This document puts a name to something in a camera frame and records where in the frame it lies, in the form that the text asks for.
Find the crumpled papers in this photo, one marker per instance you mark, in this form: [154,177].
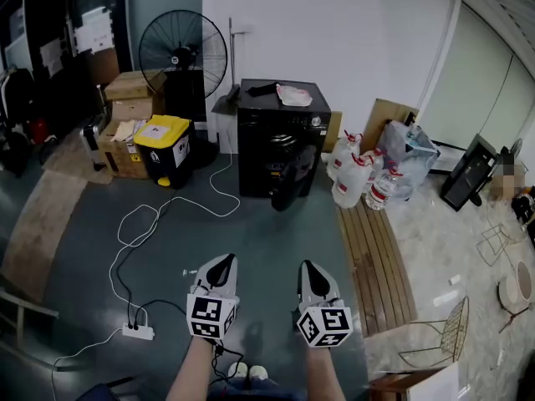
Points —
[125,130]

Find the clear bottle with red label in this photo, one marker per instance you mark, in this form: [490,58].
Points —
[380,192]

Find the wooden slat mat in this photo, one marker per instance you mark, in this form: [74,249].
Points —
[376,265]

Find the person's legs in jeans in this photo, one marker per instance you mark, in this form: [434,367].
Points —
[251,393]

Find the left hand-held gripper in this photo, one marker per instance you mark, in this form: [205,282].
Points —
[209,313]

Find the black cloth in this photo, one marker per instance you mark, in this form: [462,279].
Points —
[261,89]

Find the grey metal frame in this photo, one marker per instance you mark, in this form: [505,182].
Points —
[18,303]

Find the white round pot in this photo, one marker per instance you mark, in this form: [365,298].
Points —
[512,290]

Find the small white scrap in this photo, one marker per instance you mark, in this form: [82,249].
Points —
[190,272]

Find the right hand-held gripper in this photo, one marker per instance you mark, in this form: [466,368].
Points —
[326,324]

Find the small black fan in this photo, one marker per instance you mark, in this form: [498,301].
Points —
[516,148]

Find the open cardboard box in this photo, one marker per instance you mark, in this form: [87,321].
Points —
[121,157]

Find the red fire extinguisher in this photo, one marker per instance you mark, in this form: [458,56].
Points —
[39,130]

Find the person's right shoe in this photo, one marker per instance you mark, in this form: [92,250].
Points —
[258,372]

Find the closed cardboard box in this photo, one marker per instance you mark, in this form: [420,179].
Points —
[131,109]
[125,87]

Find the black washing machine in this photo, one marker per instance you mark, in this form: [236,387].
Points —
[259,140]

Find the silver suitcase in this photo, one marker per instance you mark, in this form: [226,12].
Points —
[93,138]

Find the white wall outlet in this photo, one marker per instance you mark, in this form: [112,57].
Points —
[244,29]

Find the person's left forearm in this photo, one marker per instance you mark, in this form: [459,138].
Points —
[194,370]

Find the black rectangular appliance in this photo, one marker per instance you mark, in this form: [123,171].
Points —
[466,178]

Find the small cardboard sheet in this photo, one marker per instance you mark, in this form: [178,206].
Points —
[333,132]

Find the large black pedestal fan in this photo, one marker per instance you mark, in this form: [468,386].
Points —
[181,54]

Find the person's shoe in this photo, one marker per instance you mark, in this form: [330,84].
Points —
[258,372]
[238,370]

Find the large cardboard sheet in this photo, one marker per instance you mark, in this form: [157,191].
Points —
[382,115]

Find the brown wooden stool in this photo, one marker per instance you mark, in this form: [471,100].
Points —
[393,384]

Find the person's right forearm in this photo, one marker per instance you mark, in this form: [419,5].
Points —
[326,374]

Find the black bag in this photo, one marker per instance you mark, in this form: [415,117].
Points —
[524,211]

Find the clear plastic bag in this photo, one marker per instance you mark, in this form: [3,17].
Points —
[411,157]

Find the black bin with yellow lid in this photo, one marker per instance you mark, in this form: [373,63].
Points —
[161,134]

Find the white paper notice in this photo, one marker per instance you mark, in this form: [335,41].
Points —
[92,31]

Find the black rectangular box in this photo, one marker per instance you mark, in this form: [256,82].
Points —
[184,98]

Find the pink detergent pouch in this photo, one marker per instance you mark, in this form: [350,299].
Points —
[294,95]

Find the person's left shoe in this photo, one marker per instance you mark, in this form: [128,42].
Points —
[238,370]

